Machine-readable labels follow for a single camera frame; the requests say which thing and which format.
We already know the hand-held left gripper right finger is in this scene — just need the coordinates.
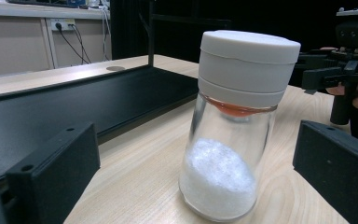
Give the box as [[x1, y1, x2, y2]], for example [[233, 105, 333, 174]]
[[293, 119, 358, 224]]

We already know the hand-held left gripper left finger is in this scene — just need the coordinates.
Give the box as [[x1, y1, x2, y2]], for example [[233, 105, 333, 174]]
[[5, 121, 102, 224]]

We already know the glass salt shaker white lid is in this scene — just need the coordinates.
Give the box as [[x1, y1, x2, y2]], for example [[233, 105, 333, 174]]
[[178, 29, 302, 223]]

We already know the round table grommet cover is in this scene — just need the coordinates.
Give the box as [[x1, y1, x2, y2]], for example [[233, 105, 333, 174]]
[[105, 64, 126, 72]]

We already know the beige side desk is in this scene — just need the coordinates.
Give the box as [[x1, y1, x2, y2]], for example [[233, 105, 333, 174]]
[[0, 1, 112, 78]]

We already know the black metal stand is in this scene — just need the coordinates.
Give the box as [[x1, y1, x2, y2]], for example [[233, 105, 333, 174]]
[[138, 0, 232, 68]]

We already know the black power cable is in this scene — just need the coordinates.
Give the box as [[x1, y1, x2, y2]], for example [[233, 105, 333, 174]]
[[55, 22, 90, 65], [71, 23, 93, 64]]

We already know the white cable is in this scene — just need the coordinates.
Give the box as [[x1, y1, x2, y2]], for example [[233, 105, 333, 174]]
[[100, 5, 112, 62]]

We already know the white wall socket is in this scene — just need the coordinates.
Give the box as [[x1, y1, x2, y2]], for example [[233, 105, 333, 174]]
[[49, 19, 76, 32]]

